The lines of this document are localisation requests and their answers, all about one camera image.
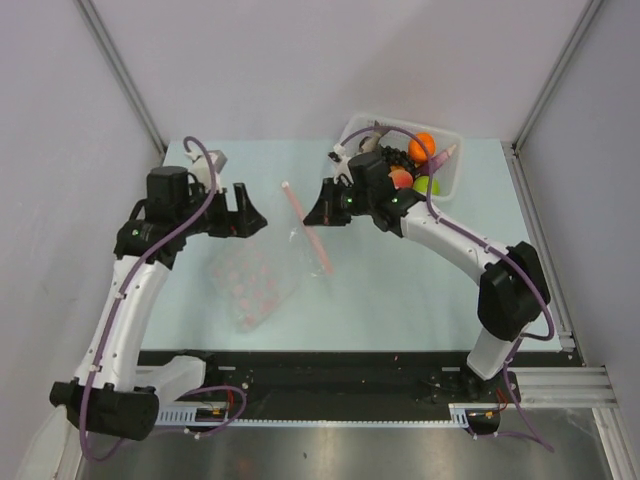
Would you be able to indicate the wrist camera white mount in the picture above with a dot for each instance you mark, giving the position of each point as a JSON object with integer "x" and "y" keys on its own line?
{"x": 210, "y": 165}
{"x": 340, "y": 160}

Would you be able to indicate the dark toy grape bunch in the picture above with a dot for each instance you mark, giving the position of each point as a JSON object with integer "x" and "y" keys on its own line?
{"x": 395, "y": 157}

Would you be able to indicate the aluminium front rail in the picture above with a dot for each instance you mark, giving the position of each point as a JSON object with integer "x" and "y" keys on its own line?
{"x": 556, "y": 388}

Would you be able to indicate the aluminium corner post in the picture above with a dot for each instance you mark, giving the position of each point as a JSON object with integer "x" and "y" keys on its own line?
{"x": 559, "y": 69}
{"x": 103, "y": 39}

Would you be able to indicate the purple toy eggplant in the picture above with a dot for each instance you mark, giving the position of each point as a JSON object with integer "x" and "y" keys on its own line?
{"x": 436, "y": 162}

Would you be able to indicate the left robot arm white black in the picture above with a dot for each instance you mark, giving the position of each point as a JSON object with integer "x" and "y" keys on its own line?
{"x": 140, "y": 300}

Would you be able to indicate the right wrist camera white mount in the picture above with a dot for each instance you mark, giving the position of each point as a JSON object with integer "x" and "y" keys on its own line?
{"x": 340, "y": 160}

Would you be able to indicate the green toy apple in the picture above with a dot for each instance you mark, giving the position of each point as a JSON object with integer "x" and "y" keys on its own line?
{"x": 422, "y": 183}

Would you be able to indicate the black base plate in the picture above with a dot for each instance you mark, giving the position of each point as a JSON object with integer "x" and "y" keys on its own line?
{"x": 348, "y": 386}

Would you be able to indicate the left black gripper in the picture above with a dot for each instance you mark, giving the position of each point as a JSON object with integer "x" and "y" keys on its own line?
{"x": 243, "y": 222}

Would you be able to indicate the left aluminium corner post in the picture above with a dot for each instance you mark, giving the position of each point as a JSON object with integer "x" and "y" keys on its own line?
{"x": 103, "y": 39}

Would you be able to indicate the right aluminium side rail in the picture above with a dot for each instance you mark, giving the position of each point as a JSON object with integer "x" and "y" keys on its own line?
{"x": 561, "y": 315}

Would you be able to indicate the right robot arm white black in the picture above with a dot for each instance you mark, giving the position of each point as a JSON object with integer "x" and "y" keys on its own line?
{"x": 513, "y": 291}

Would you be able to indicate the clear zip top bag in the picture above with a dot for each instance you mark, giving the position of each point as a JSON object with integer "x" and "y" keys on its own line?
{"x": 255, "y": 277}

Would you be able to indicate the grey toy fish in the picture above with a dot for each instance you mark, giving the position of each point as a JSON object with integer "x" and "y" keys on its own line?
{"x": 370, "y": 142}

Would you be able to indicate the toy peach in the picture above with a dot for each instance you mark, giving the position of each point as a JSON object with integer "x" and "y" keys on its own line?
{"x": 401, "y": 179}

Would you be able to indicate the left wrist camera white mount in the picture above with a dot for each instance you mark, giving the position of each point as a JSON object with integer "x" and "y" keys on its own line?
{"x": 210, "y": 165}

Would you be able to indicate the right aluminium corner post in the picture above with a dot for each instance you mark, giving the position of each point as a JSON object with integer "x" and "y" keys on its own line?
{"x": 559, "y": 69}

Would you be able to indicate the orange toy tangerine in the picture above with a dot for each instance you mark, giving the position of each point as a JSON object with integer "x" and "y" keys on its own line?
{"x": 421, "y": 148}

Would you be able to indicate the white plastic basket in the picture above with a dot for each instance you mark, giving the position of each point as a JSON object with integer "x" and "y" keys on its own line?
{"x": 448, "y": 175}

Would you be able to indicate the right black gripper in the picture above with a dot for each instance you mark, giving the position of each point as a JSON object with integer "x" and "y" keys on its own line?
{"x": 326, "y": 212}

